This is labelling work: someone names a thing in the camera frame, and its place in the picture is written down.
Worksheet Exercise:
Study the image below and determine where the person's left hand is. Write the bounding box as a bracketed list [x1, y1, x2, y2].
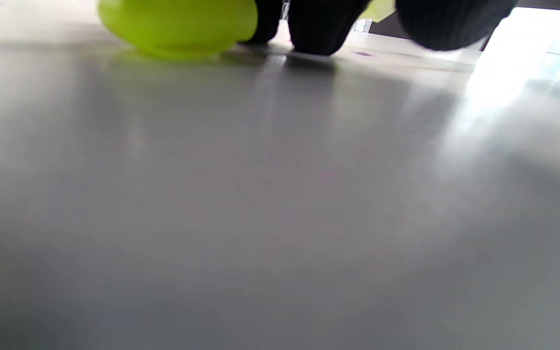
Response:
[239, 0, 519, 55]

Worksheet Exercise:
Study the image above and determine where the white lined paper sheet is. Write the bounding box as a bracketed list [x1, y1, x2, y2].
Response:
[343, 34, 482, 74]

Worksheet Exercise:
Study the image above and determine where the yellow highlighter cap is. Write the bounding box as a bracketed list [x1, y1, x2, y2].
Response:
[98, 0, 259, 60]

